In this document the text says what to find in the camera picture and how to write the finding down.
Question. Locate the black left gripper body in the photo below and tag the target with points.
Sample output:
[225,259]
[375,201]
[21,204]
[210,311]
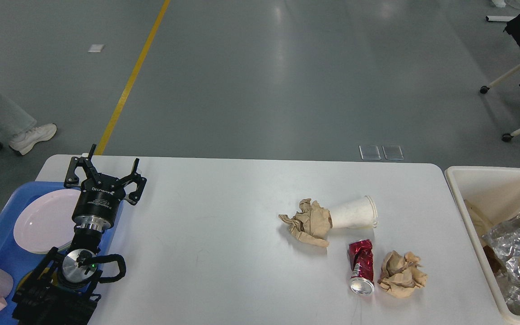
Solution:
[96,208]

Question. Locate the large foil sheet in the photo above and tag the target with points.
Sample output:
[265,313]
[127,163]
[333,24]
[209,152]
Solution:
[510,292]

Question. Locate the small foil sheet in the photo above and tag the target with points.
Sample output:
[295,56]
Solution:
[504,239]

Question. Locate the pink plate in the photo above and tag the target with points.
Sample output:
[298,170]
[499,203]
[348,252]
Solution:
[47,222]

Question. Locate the crushed red soda can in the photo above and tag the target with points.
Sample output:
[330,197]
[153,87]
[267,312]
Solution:
[360,255]

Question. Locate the white paper cup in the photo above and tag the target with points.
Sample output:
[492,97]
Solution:
[356,214]

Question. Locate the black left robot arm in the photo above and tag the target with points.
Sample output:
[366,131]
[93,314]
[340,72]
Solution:
[60,290]

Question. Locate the beige plastic bin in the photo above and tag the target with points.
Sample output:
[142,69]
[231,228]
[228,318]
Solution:
[495,192]

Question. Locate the clear floor plate right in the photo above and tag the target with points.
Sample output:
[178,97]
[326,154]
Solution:
[393,152]

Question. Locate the clear floor plate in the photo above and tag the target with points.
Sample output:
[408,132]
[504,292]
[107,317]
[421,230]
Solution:
[370,152]
[393,152]

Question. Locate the clear floor plate left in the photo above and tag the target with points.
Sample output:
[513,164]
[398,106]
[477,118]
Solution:
[370,152]

